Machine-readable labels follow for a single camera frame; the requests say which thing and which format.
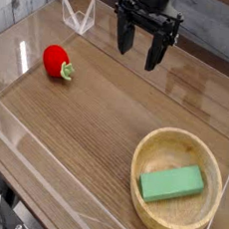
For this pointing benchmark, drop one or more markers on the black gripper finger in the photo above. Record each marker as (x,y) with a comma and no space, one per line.
(125,32)
(156,51)

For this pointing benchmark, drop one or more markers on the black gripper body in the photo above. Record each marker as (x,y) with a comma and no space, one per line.
(154,15)

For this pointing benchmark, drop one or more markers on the red felt strawberry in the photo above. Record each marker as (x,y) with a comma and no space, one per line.
(57,62)

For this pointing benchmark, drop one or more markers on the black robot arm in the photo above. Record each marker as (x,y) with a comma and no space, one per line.
(157,17)

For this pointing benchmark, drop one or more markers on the wooden bowl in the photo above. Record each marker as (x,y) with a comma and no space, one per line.
(167,148)

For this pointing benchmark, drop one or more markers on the green rectangular block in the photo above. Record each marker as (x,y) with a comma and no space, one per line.
(170,183)

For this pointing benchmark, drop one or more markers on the clear acrylic corner bracket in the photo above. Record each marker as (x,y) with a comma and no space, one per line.
(78,21)

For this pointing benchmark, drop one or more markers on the clear acrylic enclosure wall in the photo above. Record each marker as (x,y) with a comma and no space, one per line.
(66,146)

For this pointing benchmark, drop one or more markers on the black metal table bracket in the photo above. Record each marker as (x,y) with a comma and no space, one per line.
(8,202)

